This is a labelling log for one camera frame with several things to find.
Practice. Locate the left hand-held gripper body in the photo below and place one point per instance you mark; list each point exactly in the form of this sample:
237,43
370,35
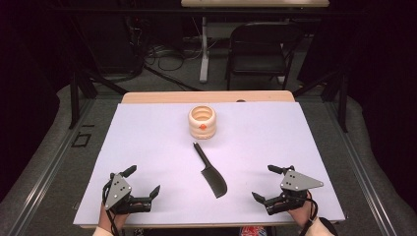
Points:
117,192

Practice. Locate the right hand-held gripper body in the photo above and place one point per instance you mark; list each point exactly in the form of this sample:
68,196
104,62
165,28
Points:
296,182

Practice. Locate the black cleaver knife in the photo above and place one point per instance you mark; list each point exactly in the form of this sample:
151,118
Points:
213,178

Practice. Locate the cream ribbed knife holder pot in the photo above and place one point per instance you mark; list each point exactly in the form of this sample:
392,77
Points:
202,126

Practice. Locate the person's left hand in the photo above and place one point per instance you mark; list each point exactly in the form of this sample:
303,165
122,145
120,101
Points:
111,220

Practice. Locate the person's right hand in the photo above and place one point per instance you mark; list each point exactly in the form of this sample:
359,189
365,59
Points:
303,214

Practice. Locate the white table mat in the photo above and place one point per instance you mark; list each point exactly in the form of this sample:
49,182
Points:
147,147

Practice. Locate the red patterned clothing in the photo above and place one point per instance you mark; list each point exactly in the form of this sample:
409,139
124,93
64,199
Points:
252,231

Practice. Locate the black table grommet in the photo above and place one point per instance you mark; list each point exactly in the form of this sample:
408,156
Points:
241,100

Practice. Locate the wooden table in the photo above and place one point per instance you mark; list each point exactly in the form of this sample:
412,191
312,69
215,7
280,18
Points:
164,97

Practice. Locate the black metal stand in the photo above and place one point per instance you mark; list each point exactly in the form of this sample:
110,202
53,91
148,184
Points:
74,98
342,105

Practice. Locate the black folding chair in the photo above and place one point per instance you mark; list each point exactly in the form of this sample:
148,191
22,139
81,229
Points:
259,65

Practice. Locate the background desk with white leg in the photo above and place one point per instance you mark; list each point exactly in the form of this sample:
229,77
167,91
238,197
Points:
204,65

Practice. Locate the metal floor rail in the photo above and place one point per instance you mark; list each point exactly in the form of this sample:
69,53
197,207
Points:
364,183
49,173

